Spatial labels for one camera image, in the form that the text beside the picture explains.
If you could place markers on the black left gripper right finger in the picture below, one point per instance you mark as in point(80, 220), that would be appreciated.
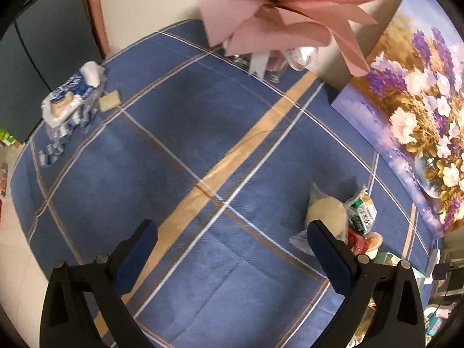
point(398, 320)

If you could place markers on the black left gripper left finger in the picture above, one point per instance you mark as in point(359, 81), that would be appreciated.
point(66, 319)

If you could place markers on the black power adapter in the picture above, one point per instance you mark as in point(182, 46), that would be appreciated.
point(440, 271)

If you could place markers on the white power strip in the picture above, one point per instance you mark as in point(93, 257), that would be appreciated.
point(434, 259)

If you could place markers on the red snack packet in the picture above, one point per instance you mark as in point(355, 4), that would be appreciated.
point(358, 243)

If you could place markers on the green white snack packet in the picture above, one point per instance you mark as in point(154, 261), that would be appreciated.
point(361, 211)

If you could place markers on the clear packet with white bun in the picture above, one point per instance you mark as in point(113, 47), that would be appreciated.
point(328, 210)

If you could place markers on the blue white tissue pack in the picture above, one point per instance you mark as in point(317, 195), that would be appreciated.
point(71, 106)

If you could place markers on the floral oil painting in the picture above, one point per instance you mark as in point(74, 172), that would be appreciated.
point(409, 107)

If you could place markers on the blue plaid tablecloth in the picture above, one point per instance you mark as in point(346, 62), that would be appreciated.
point(224, 164)

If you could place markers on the pale yellow wrapped candy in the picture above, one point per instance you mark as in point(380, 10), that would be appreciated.
point(109, 101)

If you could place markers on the glass vase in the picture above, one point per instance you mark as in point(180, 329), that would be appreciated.
point(273, 65)

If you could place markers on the pink paper flower bouquet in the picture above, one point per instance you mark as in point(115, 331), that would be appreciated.
point(265, 26)

